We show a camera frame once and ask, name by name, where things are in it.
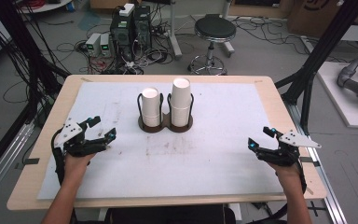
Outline left hand-held gripper cable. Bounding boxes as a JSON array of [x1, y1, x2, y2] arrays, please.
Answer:
[[50, 128, 67, 186]]

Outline tangle of floor cables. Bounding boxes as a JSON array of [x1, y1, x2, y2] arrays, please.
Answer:
[[74, 38, 175, 76]]

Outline person's left hand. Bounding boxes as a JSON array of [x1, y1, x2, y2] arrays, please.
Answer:
[[62, 152, 97, 188]]

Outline black computer tower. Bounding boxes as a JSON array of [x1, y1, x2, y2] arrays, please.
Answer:
[[109, 12, 135, 63], [133, 5, 153, 51]]

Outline black metal frame stand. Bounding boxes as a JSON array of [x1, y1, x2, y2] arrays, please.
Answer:
[[274, 0, 358, 135]]

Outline black floor cables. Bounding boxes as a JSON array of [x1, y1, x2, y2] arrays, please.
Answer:
[[231, 16, 310, 56]]

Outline aluminium rail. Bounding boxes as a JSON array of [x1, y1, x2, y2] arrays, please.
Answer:
[[286, 102, 349, 224], [0, 121, 35, 208]]

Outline grey metal desk leg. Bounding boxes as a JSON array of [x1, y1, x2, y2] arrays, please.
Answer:
[[167, 0, 184, 61]]

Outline white power adapter box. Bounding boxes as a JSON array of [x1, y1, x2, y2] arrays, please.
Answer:
[[118, 3, 136, 18]]

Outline white platform board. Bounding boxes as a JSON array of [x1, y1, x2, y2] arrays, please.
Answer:
[[316, 61, 358, 131]]

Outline right hand-held gripper cable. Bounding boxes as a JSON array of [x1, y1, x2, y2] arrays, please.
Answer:
[[294, 158, 309, 195]]

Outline black tape cross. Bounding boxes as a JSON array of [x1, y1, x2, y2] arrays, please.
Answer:
[[307, 201, 328, 217]]

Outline black tape strip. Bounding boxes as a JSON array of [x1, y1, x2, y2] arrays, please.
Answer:
[[14, 157, 41, 171], [298, 156, 321, 167]]

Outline black round stool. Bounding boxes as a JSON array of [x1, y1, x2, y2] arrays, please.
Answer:
[[187, 13, 238, 77]]

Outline cardboard box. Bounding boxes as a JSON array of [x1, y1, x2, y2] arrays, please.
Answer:
[[286, 0, 358, 39]]

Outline white foam mat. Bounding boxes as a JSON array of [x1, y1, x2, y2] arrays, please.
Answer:
[[36, 81, 286, 201]]

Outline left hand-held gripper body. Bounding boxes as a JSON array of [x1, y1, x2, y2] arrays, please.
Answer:
[[53, 118, 109, 158]]

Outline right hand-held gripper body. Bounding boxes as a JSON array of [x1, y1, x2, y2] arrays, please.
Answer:
[[255, 130, 323, 167]]

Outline person's right hand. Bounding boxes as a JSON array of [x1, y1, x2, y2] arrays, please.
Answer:
[[267, 161, 303, 189]]

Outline white round table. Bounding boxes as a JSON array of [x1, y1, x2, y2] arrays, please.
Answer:
[[18, 0, 73, 15]]

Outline hand-held gripper cable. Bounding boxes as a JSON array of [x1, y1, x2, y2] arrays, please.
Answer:
[[294, 158, 309, 195], [50, 128, 67, 186]]

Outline grey bench power supply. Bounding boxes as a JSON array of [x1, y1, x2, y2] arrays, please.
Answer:
[[85, 33, 103, 58], [100, 33, 113, 58]]

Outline black frame post with cables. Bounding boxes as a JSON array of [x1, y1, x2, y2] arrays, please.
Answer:
[[0, 0, 71, 97]]

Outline person's dark clothing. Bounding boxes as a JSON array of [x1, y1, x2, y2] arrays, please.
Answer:
[[104, 203, 238, 224]]

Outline dark brown double cup holder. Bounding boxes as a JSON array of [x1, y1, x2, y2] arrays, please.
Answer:
[[136, 91, 196, 134]]

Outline tall white paper cup stack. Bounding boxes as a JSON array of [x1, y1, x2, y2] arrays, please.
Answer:
[[171, 77, 193, 128]]

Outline short white paper cup stack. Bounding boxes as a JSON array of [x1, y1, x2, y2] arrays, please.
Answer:
[[141, 87, 162, 128]]

